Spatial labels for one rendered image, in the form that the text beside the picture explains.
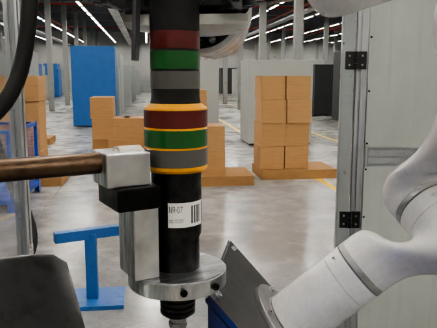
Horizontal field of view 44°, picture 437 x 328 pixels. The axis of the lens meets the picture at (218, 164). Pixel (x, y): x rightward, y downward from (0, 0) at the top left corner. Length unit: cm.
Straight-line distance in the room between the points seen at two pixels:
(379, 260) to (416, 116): 125
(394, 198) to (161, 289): 77
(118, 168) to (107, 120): 926
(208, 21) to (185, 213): 15
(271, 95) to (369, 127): 634
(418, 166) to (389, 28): 125
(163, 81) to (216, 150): 764
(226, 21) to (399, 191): 72
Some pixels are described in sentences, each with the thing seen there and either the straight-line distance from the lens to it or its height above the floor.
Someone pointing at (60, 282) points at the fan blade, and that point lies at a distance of 53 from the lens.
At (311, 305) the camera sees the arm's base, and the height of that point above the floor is 116.
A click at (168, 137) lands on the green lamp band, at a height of 155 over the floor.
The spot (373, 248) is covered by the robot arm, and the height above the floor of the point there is 128.
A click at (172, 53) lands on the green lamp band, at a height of 161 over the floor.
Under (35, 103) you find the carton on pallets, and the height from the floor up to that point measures 120.
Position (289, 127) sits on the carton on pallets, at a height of 79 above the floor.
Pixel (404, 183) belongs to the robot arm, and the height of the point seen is 139.
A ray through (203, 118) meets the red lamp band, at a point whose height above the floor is 156.
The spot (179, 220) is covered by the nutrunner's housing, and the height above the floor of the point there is 150.
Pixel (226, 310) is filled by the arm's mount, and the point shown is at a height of 120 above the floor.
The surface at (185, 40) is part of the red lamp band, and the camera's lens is 36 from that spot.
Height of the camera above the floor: 159
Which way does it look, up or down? 9 degrees down
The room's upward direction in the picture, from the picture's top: straight up
